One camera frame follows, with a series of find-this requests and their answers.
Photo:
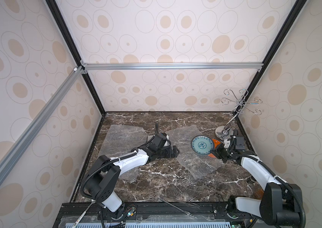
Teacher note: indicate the orange dinner plate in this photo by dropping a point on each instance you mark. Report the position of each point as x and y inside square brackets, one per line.
[216, 144]

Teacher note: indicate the amber jar black lid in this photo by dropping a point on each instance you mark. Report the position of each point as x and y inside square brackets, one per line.
[259, 194]

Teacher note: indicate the diagonal aluminium rail left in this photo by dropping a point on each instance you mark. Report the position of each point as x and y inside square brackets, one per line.
[9, 161]

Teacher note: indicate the teal patterned dinner plate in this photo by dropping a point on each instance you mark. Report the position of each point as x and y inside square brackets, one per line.
[202, 145]

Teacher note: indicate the horizontal aluminium rail back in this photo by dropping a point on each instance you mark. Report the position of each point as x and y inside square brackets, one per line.
[168, 66]

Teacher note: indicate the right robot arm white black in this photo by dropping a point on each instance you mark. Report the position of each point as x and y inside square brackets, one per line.
[281, 203]

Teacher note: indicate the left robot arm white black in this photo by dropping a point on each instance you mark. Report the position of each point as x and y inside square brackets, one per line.
[100, 181]

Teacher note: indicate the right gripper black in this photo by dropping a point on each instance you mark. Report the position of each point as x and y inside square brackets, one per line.
[221, 151]

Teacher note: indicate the bubble wrap around orange plate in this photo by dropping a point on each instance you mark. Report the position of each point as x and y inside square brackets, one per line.
[120, 139]

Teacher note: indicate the chrome mug tree stand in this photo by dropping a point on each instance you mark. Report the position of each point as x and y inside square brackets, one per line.
[235, 114]

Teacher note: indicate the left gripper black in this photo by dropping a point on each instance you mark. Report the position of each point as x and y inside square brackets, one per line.
[170, 154]

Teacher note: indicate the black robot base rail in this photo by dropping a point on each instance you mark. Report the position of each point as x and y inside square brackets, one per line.
[156, 215]

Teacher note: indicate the silver fork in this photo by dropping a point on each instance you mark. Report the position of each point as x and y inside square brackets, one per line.
[83, 214]

